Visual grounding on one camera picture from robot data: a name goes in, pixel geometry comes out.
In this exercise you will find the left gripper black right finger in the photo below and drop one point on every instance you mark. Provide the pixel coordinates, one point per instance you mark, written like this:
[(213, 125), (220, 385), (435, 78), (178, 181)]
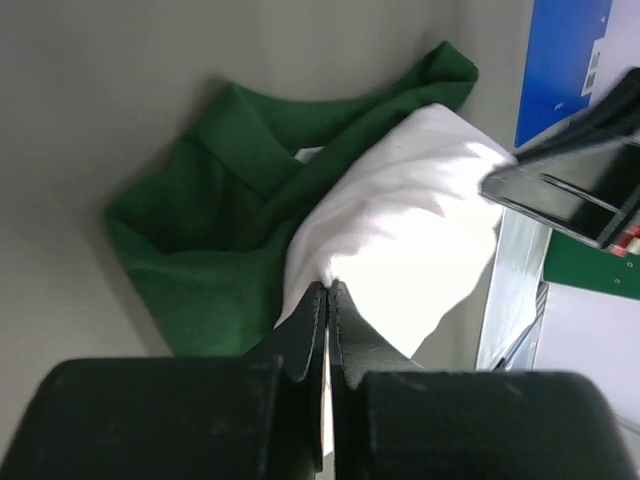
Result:
[(395, 420)]

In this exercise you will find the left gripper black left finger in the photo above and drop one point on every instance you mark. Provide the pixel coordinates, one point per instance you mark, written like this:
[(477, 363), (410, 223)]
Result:
[(254, 416)]

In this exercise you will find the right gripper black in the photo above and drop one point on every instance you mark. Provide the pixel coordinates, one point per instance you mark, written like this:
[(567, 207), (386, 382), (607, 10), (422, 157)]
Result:
[(584, 180)]

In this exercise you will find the white green raglan t-shirt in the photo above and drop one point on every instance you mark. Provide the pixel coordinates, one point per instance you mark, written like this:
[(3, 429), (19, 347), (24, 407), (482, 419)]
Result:
[(264, 196)]

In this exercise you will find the green lever arch binder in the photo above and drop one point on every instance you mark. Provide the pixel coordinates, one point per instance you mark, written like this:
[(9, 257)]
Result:
[(573, 264)]

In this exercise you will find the blue plastic folder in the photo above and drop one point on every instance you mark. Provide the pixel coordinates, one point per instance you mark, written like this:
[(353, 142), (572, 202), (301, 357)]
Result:
[(564, 49)]

